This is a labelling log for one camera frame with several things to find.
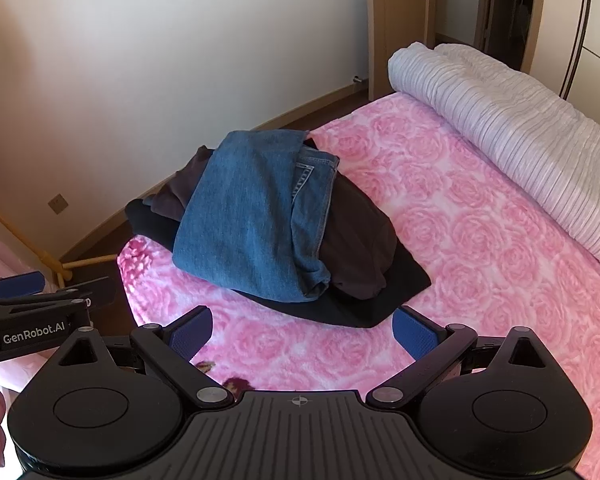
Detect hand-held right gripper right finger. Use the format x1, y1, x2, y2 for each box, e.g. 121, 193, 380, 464
366, 305, 561, 408

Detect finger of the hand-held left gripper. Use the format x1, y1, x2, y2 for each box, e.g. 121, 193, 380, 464
0, 271, 47, 302
30, 276, 117, 312

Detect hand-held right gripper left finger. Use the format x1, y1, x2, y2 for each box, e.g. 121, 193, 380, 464
55, 305, 236, 409

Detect blue jeans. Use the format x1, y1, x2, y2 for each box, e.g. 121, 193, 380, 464
172, 130, 341, 303

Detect pink cloth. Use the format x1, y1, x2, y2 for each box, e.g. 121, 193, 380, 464
0, 205, 47, 283

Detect yellow wooden rack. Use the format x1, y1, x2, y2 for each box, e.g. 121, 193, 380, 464
0, 190, 119, 289

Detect black garment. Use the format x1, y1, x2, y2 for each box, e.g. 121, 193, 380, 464
125, 197, 431, 330

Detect dark brown garment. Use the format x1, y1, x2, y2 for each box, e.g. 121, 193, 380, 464
142, 136, 399, 297

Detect pink floral blanket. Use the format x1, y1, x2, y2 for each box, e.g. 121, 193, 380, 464
116, 91, 600, 480

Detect striped pale pink quilt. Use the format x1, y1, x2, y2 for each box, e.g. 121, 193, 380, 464
387, 42, 600, 277

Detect wooden door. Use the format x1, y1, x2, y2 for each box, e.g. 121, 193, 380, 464
365, 0, 439, 102

